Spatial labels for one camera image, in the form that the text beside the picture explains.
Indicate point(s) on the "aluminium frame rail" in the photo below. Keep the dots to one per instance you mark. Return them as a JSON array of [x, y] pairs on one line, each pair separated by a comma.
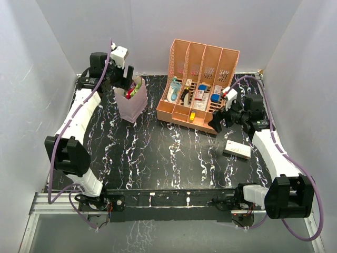
[[156, 221]]

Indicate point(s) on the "blue white item pack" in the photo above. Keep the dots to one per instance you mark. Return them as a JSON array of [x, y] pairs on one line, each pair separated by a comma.
[[216, 96]]

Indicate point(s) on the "green candy packet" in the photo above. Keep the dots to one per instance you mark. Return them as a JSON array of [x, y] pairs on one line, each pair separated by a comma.
[[137, 86]]

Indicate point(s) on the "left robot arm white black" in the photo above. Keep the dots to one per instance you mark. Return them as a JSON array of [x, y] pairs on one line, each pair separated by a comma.
[[65, 149]]

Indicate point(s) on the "orange desk file organizer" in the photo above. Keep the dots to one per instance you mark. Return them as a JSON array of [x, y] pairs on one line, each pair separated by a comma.
[[194, 64]]

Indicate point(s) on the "light blue tape dispenser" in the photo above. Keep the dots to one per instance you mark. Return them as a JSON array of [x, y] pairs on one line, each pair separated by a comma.
[[173, 90]]

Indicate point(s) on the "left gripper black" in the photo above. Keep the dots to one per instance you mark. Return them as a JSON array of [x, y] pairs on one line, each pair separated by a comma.
[[124, 83]]

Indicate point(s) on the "small yellow box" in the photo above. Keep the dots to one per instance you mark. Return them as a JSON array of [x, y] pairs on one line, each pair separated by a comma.
[[192, 116]]

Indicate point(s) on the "pink candy packet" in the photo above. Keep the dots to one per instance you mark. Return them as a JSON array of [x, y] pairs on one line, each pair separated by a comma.
[[130, 93]]

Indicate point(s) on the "pale pink paper bag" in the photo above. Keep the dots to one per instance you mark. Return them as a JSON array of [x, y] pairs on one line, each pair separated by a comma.
[[130, 109]]

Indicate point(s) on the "black yellow utility knife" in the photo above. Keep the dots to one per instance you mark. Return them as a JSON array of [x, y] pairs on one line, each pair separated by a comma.
[[185, 97]]

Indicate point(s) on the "white rectangular box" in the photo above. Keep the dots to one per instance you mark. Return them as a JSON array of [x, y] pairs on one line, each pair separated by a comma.
[[237, 149]]

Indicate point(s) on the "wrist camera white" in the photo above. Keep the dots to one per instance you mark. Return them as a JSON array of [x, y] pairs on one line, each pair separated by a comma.
[[118, 55], [229, 95]]

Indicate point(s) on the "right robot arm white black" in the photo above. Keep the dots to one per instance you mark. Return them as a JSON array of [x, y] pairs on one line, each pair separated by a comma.
[[291, 193]]

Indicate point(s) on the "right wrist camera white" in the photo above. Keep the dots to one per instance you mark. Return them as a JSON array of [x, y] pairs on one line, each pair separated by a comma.
[[229, 95]]

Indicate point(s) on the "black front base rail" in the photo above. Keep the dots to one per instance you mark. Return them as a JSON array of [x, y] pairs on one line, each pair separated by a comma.
[[166, 205]]

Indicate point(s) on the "white plastic packet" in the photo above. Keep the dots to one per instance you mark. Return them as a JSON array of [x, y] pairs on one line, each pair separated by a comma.
[[200, 105]]

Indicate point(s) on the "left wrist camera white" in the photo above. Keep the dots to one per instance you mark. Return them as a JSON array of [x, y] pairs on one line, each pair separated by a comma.
[[118, 55]]

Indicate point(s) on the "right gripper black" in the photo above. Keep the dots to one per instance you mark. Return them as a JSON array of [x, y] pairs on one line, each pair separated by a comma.
[[219, 115]]

